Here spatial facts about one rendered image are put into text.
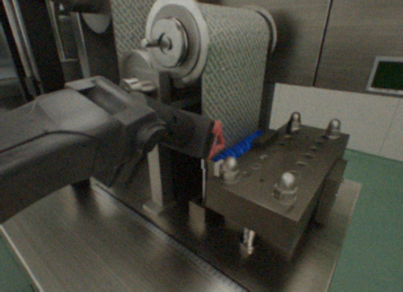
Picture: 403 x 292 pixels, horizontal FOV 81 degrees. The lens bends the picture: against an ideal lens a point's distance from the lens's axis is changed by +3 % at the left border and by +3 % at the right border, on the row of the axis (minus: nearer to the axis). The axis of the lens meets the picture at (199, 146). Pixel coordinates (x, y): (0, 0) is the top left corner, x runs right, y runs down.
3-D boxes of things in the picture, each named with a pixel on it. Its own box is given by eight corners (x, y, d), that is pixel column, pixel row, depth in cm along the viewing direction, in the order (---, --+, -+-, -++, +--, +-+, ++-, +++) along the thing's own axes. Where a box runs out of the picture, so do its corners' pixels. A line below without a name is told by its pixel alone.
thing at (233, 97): (201, 168, 47) (201, 73, 39) (255, 133, 64) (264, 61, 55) (203, 168, 47) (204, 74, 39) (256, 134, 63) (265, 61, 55)
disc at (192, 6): (149, 82, 47) (141, -5, 41) (151, 82, 48) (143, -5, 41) (207, 93, 39) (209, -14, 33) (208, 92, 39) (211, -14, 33)
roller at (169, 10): (152, 75, 45) (146, 5, 40) (225, 63, 64) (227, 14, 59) (197, 82, 39) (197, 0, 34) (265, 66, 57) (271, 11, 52)
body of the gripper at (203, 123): (205, 159, 37) (175, 153, 31) (160, 142, 43) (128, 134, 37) (217, 120, 37) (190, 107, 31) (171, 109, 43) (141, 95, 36)
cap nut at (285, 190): (268, 198, 37) (271, 174, 35) (276, 187, 40) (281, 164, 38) (290, 208, 35) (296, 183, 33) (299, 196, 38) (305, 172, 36)
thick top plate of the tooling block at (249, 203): (205, 206, 44) (205, 179, 42) (284, 139, 72) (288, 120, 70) (290, 252, 35) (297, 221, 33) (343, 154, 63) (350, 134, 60)
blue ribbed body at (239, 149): (208, 171, 48) (208, 157, 47) (255, 138, 63) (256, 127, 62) (222, 177, 46) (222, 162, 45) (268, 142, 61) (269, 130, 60)
